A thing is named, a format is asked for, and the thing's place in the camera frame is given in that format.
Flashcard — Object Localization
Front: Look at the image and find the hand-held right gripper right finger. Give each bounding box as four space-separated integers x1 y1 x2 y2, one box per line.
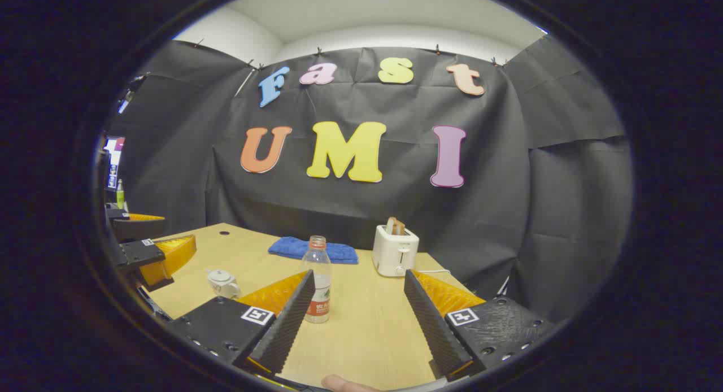
403 269 553 382

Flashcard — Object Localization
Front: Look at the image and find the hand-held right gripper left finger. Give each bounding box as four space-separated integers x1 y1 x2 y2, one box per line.
168 269 316 376

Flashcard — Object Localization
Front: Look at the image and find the clear plastic water bottle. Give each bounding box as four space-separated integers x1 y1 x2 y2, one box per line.
300 236 333 324

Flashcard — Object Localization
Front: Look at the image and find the white floral teacup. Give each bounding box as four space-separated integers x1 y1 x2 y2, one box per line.
210 276 242 300

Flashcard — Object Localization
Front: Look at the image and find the computer monitor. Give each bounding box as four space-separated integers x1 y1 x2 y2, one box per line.
103 135 126 190

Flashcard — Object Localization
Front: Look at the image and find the blue towel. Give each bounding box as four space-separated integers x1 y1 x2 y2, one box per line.
268 236 359 265

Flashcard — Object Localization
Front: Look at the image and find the white toaster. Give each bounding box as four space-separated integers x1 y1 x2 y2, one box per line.
372 224 420 277

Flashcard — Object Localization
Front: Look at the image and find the black backdrop cloth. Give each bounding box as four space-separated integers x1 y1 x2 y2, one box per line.
107 35 634 325

